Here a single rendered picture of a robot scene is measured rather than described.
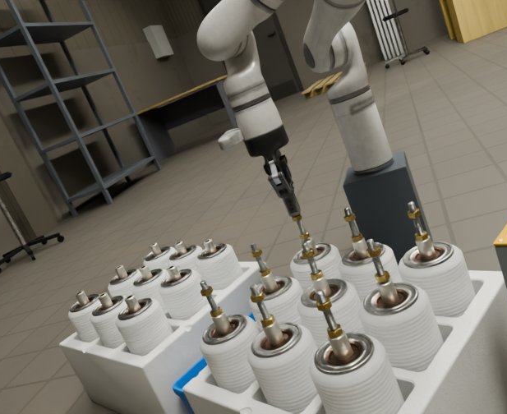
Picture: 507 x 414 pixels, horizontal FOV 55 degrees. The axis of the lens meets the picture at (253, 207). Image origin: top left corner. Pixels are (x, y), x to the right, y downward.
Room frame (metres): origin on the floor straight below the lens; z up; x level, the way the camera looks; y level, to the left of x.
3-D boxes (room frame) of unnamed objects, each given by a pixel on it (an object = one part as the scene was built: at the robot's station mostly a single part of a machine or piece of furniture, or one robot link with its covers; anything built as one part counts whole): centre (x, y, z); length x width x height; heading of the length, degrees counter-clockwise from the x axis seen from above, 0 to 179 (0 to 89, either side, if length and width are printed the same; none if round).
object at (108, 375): (1.11, 0.30, 0.09); 0.39 x 0.39 x 0.18; 42
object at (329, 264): (0.85, -0.07, 0.16); 0.10 x 0.10 x 0.18
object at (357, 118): (1.07, -0.29, 0.39); 0.09 x 0.09 x 0.17; 68
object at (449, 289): (0.67, -0.22, 0.16); 0.10 x 0.10 x 0.18
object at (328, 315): (0.52, -0.03, 0.30); 0.01 x 0.01 x 0.08
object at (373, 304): (0.59, -0.12, 0.25); 0.08 x 0.08 x 0.01
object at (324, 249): (0.85, -0.07, 0.25); 0.08 x 0.08 x 0.01
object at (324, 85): (6.76, -1.74, 0.05); 1.15 x 0.79 x 0.11; 157
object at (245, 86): (0.86, -0.07, 0.63); 0.09 x 0.07 x 0.15; 149
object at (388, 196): (1.07, -0.29, 0.15); 0.14 x 0.14 x 0.30; 68
